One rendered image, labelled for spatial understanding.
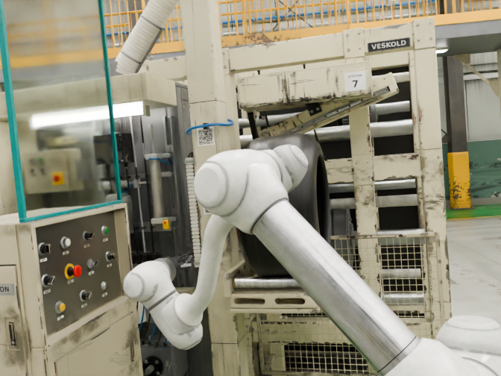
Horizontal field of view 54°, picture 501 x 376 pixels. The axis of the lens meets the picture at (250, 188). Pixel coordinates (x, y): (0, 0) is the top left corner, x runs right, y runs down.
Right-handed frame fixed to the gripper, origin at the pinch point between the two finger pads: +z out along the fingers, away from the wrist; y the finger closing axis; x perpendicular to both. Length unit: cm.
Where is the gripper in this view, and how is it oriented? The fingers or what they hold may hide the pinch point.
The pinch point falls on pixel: (188, 257)
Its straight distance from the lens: 184.3
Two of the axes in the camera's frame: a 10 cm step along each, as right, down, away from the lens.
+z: 2.6, -0.8, 9.6
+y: -9.6, 0.7, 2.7
